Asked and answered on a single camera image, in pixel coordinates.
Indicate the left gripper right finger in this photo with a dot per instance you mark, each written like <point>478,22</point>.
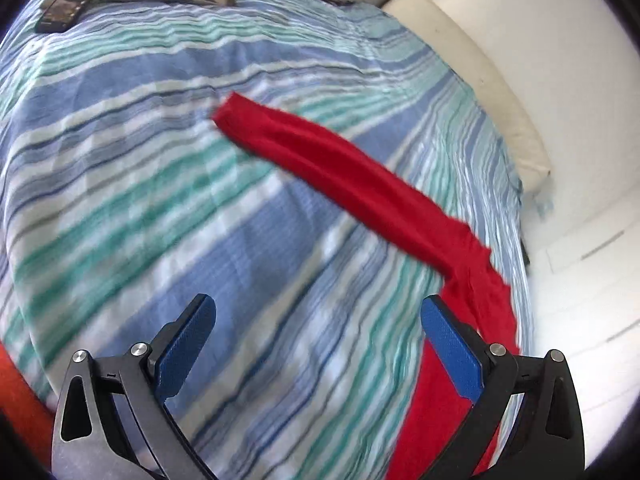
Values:
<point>546,440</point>

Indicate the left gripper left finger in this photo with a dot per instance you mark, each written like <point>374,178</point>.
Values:
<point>89,440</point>

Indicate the red knit sweater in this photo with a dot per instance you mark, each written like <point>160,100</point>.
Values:
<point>402,215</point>

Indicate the striped blue green bedspread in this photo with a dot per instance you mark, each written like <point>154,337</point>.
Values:
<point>121,201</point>

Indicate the cream padded headboard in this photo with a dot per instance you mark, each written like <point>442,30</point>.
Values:
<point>435,27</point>

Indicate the wall socket panel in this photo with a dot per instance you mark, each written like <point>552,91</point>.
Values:
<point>543,204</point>

